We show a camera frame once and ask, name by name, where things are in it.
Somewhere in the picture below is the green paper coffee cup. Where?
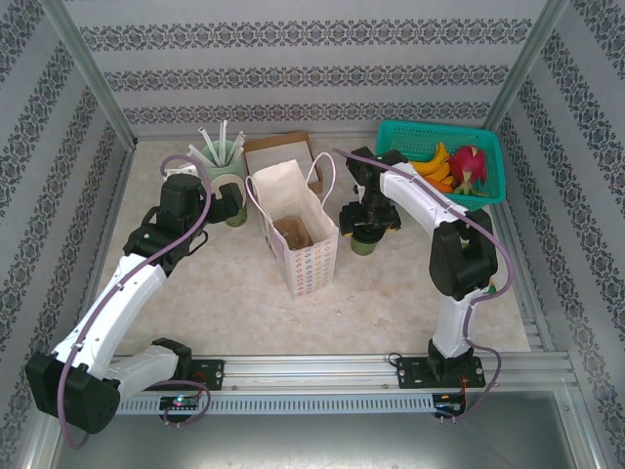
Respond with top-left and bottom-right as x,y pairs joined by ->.
352,237 -> 383,257

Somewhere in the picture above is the white cartoon print paper bag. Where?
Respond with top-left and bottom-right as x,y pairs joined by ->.
245,151 -> 340,300

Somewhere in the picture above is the brown pulp cup carrier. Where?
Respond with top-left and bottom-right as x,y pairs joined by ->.
272,217 -> 313,249

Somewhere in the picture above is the brown cardboard box white inside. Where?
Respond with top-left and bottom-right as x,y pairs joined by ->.
242,130 -> 326,194

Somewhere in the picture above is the pale green ceramic mug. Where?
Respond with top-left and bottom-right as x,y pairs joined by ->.
202,146 -> 245,183

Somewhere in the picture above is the yellow toy banana bunch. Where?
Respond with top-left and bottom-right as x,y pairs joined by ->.
412,141 -> 453,186

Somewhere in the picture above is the teal plastic basket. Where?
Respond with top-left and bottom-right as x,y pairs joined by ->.
374,120 -> 508,212

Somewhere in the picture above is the pink toy dragon fruit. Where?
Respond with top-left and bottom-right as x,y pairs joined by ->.
447,144 -> 490,196

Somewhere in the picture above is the small right circuit board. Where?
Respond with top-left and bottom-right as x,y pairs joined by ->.
436,394 -> 468,416

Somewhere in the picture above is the grey metal panel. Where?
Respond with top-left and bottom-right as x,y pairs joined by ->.
48,414 -> 592,469

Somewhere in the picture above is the aluminium mounting rail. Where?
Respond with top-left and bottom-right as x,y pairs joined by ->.
46,354 -> 582,392

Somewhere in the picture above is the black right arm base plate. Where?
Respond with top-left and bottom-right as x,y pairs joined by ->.
396,355 -> 487,391

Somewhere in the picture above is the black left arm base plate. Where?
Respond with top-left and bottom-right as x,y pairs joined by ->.
170,359 -> 227,392

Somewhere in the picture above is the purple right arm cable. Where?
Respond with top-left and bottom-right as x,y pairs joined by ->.
331,148 -> 515,424

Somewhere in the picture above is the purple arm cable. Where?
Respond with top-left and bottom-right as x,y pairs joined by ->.
57,154 -> 214,449
331,148 -> 515,424

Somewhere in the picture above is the grey slotted cable duct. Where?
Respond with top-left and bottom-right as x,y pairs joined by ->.
114,393 -> 436,416

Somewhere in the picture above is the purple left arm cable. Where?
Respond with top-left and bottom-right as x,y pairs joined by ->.
57,154 -> 214,449

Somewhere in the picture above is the aluminium frame post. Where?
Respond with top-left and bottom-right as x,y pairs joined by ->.
485,0 -> 570,133
36,0 -> 139,148

